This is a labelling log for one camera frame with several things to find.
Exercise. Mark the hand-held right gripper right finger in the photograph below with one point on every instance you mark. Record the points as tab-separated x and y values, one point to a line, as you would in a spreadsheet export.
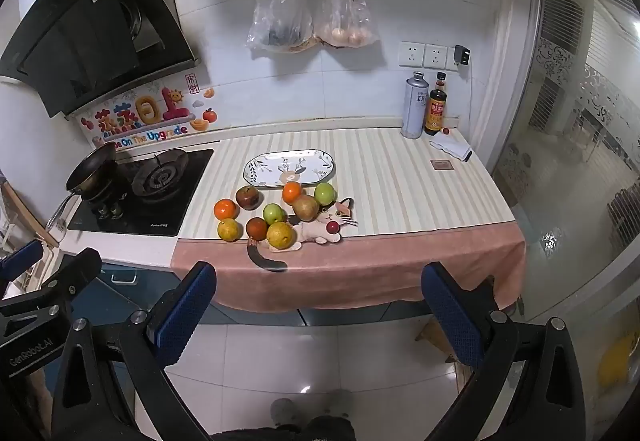
450	311

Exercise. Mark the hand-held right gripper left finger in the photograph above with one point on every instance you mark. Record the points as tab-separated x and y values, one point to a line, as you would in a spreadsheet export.
187	311

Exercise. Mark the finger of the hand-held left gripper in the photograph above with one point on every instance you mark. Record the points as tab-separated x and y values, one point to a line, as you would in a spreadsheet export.
22	258
75	271

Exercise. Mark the small yellow citrus fruit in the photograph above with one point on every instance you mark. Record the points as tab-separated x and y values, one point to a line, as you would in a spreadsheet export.
229	230

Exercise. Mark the orange tangerine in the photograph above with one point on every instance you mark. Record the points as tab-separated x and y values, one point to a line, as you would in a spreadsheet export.
292	192
225	210

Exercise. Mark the dark red apple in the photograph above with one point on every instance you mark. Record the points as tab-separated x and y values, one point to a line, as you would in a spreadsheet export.
248	197
256	228

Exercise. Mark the large yellow citrus fruit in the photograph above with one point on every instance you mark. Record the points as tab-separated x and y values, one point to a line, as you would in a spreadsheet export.
280	236

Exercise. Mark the green apple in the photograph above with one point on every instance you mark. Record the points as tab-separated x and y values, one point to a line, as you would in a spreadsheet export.
324	193
273	214

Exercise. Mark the oval patterned ceramic plate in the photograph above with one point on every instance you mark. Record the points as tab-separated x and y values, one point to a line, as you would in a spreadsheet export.
270	168

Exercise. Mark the wooden stool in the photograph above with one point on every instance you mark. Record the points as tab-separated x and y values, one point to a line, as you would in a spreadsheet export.
437	336

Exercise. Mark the blue kitchen cabinet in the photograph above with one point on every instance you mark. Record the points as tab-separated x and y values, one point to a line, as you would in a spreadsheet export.
150	286

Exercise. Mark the black frying pan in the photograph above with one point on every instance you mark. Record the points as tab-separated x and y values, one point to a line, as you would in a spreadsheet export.
92	171

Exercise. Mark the grey slipper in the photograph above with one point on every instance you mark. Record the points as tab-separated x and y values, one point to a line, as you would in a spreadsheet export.
282	410

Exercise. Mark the striped cat print tablecloth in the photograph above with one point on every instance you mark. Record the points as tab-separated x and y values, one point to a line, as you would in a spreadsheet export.
400	181

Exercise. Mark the black gas stove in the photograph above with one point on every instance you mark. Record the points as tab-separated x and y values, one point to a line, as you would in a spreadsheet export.
192	171

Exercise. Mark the small brown square card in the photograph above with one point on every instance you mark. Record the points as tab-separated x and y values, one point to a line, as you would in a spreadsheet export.
441	164

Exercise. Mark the brown kiwi fruit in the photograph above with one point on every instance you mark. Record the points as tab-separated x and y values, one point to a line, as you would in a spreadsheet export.
305	208

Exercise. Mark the white folded cloth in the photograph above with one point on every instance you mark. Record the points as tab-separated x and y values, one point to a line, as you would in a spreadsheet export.
452	148

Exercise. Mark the frosted glass sliding door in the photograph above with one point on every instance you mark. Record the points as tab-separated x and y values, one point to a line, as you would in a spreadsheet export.
575	171

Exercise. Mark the dark sauce bottle red label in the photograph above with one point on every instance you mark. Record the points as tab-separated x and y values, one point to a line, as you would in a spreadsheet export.
435	113

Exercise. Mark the silver metal can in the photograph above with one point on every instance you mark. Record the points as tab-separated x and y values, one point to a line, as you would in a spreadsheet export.
413	106

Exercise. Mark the small dark glass bottle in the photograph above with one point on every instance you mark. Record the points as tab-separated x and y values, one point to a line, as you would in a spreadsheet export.
440	82

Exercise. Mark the black range hood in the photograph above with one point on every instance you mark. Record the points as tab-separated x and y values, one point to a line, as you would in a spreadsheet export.
75	31

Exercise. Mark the black plug adapter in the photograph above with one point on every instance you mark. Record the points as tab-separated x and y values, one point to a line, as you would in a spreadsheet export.
462	55

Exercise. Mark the clear plastic bag of eggs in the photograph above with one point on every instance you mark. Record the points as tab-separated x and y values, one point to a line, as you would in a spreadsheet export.
345	26

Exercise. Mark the clear plastic bag dark contents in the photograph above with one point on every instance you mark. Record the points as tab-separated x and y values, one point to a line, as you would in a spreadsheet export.
282	16

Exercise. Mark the wooden frame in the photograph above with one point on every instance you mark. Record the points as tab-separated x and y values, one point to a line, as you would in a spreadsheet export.
30	216

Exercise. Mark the colourful wall sticker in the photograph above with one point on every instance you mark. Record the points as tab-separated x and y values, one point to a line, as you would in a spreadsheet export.
150	116

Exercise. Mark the white wall socket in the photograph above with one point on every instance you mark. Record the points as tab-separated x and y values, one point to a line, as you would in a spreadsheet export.
411	54
435	55

